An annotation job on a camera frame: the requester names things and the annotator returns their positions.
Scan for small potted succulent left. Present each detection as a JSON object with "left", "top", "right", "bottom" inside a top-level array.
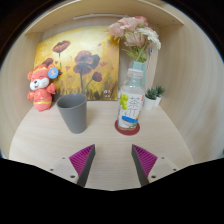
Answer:
[{"left": 144, "top": 88, "right": 157, "bottom": 110}]

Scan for small potted succulent right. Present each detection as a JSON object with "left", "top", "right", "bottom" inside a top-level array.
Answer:
[{"left": 155, "top": 85, "right": 165, "bottom": 106}]

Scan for small potted succulent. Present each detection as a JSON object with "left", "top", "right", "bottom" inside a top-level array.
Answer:
[
  {"left": 155, "top": 85, "right": 165, "bottom": 106},
  {"left": 144, "top": 88, "right": 157, "bottom": 110}
]

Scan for light wooden shelf unit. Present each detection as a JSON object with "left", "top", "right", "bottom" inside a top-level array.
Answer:
[{"left": 0, "top": 0, "right": 224, "bottom": 162}]

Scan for grey plastic cup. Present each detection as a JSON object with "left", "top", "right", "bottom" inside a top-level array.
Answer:
[{"left": 57, "top": 93, "right": 87, "bottom": 134}]

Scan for pink white flower bouquet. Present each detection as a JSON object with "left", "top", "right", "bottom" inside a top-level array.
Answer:
[{"left": 108, "top": 16, "right": 161, "bottom": 63}]

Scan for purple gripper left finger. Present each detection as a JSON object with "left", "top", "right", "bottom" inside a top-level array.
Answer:
[{"left": 69, "top": 144, "right": 95, "bottom": 187}]

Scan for round red coaster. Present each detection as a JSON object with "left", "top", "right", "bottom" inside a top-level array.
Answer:
[{"left": 114, "top": 120, "right": 140, "bottom": 136}]

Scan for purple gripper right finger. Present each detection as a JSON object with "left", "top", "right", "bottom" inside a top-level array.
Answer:
[{"left": 131, "top": 145, "right": 158, "bottom": 186}]

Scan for clear plastic drink bottle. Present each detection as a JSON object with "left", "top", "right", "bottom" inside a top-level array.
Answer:
[{"left": 117, "top": 68, "right": 145, "bottom": 131}]

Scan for red plush bear toy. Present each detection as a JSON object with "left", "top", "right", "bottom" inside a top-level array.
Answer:
[{"left": 27, "top": 64, "right": 58, "bottom": 112}]

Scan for yellow poppy flower painting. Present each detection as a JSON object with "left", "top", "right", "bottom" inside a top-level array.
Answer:
[{"left": 34, "top": 26, "right": 119, "bottom": 100}]

